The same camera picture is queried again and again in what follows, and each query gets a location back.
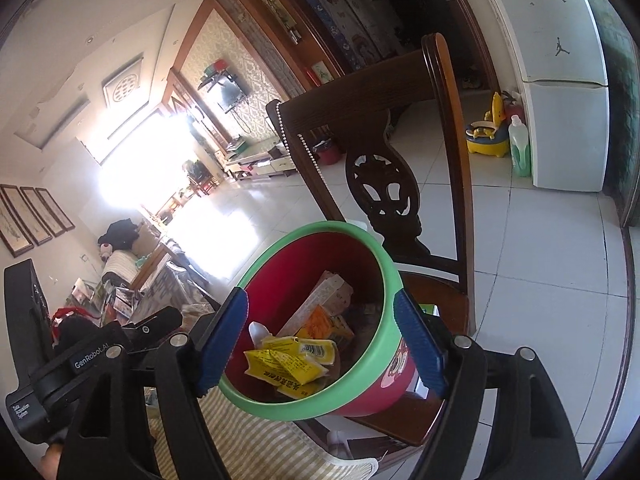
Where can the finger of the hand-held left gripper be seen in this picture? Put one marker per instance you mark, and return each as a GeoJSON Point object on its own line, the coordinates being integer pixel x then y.
{"type": "Point", "coordinates": [152, 327]}
{"type": "Point", "coordinates": [30, 320]}

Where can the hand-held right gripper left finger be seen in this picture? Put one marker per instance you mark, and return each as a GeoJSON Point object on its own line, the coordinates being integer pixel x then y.
{"type": "Point", "coordinates": [225, 340]}

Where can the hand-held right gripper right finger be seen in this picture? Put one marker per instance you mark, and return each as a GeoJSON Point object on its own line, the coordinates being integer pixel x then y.
{"type": "Point", "coordinates": [420, 347]}

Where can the clear plastic water bottle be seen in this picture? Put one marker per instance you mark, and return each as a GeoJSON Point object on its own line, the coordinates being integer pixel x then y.
{"type": "Point", "coordinates": [258, 332]}

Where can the yellow printed packet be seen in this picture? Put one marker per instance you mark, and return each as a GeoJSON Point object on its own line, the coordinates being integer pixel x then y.
{"type": "Point", "coordinates": [305, 347]}
{"type": "Point", "coordinates": [282, 367]}
{"type": "Point", "coordinates": [300, 389]}

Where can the red bin with green rim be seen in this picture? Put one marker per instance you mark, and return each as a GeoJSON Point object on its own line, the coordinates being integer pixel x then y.
{"type": "Point", "coordinates": [365, 270]}

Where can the orange carton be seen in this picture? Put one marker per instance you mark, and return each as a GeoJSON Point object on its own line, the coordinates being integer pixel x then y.
{"type": "Point", "coordinates": [320, 327]}

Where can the beige cardboard box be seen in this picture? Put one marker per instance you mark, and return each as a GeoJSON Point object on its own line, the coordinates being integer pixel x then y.
{"type": "Point", "coordinates": [325, 295]}

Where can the red bag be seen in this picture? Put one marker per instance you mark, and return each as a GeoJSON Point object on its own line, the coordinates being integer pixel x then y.
{"type": "Point", "coordinates": [67, 313]}

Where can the magazine rack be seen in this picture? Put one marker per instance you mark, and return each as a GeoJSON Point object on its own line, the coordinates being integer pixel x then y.
{"type": "Point", "coordinates": [120, 300]}

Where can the wooden bench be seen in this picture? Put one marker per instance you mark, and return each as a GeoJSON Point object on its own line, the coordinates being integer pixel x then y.
{"type": "Point", "coordinates": [135, 267]}

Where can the black clothing pile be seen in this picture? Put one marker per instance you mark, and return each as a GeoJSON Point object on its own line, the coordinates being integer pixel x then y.
{"type": "Point", "coordinates": [119, 235]}

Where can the yellow striped table cloth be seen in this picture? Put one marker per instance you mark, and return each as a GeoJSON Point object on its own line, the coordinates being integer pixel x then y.
{"type": "Point", "coordinates": [260, 440]}

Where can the low television cabinet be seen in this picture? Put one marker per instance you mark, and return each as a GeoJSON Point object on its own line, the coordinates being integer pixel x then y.
{"type": "Point", "coordinates": [260, 157]}

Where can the small red waste bin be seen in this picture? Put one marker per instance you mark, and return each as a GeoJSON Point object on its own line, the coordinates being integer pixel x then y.
{"type": "Point", "coordinates": [327, 154]}

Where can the green detergent bottle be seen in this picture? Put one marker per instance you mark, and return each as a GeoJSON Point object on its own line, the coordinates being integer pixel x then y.
{"type": "Point", "coordinates": [520, 150]}

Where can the yellow toy potty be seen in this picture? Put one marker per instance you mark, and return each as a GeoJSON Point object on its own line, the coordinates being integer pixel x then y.
{"type": "Point", "coordinates": [487, 132]}

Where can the square ceiling lamp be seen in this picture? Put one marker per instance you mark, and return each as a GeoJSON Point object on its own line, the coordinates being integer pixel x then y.
{"type": "Point", "coordinates": [122, 85]}

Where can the flat television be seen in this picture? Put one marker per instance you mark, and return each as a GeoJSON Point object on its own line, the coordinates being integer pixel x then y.
{"type": "Point", "coordinates": [227, 91]}

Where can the dark wooden chair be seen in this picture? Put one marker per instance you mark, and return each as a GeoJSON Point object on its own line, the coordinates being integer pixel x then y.
{"type": "Point", "coordinates": [350, 95]}

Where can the white refrigerator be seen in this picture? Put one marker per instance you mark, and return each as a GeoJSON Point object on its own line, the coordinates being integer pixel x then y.
{"type": "Point", "coordinates": [565, 125]}

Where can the colourful printed folding boards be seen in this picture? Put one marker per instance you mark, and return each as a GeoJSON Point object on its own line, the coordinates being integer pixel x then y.
{"type": "Point", "coordinates": [345, 5]}

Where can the framed wall picture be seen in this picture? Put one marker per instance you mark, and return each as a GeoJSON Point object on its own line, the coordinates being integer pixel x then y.
{"type": "Point", "coordinates": [15, 222]}
{"type": "Point", "coordinates": [37, 215]}
{"type": "Point", "coordinates": [56, 208]}

